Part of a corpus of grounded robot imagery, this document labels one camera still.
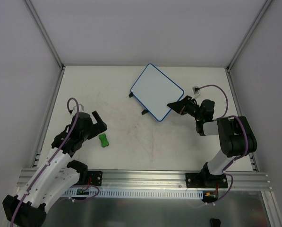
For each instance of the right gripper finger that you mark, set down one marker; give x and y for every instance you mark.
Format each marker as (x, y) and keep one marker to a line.
(178, 106)
(183, 112)

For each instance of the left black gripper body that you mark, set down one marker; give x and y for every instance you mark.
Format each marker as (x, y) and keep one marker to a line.
(94, 129)

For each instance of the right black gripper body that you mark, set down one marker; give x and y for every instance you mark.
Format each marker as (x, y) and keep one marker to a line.
(185, 107)

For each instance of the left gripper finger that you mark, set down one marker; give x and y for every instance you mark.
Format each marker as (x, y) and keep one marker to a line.
(97, 117)
(101, 126)

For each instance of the green whiteboard eraser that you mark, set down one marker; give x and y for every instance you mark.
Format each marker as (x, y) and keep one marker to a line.
(103, 140)

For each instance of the blue framed whiteboard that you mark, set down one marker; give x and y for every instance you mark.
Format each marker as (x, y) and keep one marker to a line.
(154, 90)

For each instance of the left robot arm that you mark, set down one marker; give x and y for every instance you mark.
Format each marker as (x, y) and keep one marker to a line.
(30, 206)

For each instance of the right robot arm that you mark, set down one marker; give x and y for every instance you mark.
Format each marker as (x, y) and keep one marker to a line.
(235, 137)

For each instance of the black object on floor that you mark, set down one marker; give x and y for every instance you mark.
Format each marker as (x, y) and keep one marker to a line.
(215, 222)

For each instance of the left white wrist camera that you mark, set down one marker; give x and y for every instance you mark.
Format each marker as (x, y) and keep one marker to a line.
(77, 109)

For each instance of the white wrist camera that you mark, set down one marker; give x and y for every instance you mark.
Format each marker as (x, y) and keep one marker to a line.
(196, 92)
(77, 109)

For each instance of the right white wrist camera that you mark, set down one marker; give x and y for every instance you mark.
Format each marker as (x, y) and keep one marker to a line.
(196, 92)

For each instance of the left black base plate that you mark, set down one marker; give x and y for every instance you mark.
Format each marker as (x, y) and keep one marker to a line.
(94, 178)

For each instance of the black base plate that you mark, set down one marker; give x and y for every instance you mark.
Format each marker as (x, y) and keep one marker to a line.
(199, 180)
(94, 178)

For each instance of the aluminium mounting rail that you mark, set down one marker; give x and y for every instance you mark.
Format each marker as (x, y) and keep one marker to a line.
(174, 180)

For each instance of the white slotted cable duct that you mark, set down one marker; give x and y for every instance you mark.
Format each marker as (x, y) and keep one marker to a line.
(134, 193)

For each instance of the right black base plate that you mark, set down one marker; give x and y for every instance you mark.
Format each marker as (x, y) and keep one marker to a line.
(199, 180)

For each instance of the left aluminium frame post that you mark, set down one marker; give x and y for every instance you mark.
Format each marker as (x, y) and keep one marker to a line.
(35, 16)

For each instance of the aluminium frame post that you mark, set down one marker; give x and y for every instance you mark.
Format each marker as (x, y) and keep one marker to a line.
(261, 13)
(35, 16)

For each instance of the right aluminium frame post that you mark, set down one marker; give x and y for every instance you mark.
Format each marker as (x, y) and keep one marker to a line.
(261, 13)

